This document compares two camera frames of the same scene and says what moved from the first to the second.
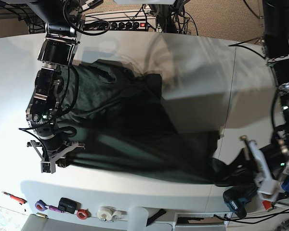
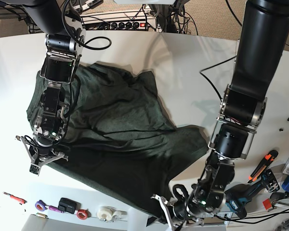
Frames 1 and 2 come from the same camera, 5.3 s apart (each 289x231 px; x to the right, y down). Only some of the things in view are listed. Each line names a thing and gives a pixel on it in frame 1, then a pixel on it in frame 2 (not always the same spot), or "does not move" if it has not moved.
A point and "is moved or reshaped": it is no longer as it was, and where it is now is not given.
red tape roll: x=84 y=213 does not move
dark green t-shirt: x=120 y=123 is moved or reshaped
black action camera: x=66 y=205 does not move
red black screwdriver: x=18 y=199 does not move
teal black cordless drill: x=237 y=196 does not move
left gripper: x=47 y=164 to x=40 y=152
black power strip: x=127 y=25 does not move
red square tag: x=267 y=204 does not move
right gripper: x=243 y=172 to x=178 y=215
